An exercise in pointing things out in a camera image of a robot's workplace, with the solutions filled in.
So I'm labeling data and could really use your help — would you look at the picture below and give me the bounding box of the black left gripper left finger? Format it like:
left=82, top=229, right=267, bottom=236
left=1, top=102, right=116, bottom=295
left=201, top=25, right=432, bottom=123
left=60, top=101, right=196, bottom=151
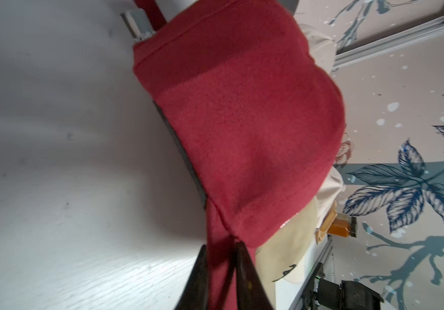
left=174, top=245, right=209, bottom=310

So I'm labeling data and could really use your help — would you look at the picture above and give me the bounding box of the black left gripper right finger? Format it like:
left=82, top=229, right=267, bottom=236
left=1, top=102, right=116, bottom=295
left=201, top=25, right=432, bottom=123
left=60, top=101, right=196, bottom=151
left=236, top=242, right=273, bottom=310

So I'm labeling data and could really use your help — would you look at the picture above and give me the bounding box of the khaki baseball cap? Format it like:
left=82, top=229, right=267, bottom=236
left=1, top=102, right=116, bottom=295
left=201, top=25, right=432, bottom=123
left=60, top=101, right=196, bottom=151
left=256, top=198, right=318, bottom=309

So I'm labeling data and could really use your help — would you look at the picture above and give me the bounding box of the red baseball cap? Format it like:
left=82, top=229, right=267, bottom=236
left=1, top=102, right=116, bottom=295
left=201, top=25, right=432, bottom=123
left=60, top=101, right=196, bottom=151
left=133, top=1, right=345, bottom=309

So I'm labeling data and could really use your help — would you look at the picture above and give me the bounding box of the cream Colorado baseball cap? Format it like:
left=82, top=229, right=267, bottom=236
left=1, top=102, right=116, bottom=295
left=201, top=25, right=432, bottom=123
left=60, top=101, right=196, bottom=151
left=316, top=167, right=345, bottom=229

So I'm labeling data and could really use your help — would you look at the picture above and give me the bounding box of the amber spice jar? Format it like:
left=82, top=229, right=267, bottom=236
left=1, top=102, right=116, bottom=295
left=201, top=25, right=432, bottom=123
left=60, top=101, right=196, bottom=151
left=315, top=201, right=358, bottom=244

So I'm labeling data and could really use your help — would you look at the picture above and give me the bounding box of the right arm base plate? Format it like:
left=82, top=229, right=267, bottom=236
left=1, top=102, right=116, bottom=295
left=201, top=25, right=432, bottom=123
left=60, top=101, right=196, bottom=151
left=294, top=263, right=384, bottom=310

